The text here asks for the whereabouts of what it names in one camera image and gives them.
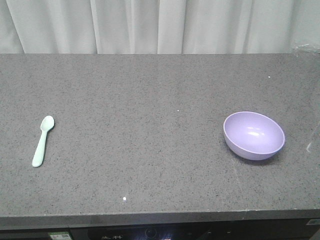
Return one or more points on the purple plastic bowl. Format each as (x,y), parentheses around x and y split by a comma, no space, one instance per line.
(253,136)

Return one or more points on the mint green plastic spoon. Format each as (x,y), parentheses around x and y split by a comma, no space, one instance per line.
(46,125)

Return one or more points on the black built-in dishwasher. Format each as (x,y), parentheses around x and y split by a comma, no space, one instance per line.
(36,234)

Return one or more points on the clear plastic wrap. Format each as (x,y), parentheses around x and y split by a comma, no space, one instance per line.
(298,48)

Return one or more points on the white pleated curtain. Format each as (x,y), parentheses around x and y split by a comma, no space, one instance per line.
(157,26)

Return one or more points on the black drawer disinfection cabinet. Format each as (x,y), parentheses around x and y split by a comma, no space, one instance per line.
(271,229)

